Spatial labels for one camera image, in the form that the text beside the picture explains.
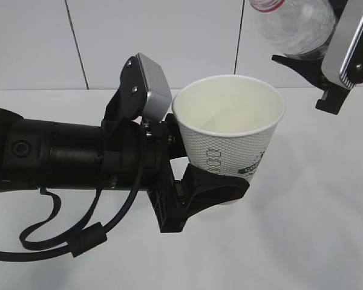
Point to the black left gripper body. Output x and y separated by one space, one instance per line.
140 162

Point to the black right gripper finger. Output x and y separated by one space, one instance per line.
310 70

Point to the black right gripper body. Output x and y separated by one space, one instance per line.
333 97

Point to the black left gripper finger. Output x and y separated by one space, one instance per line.
199 190

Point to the clear water bottle red label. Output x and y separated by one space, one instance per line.
297 29

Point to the white paper cup green logo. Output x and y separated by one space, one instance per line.
227 122

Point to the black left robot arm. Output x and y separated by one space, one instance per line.
36 153

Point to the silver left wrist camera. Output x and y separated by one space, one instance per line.
144 89

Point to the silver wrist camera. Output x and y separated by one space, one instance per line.
343 61
144 89

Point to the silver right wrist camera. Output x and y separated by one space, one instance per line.
343 61

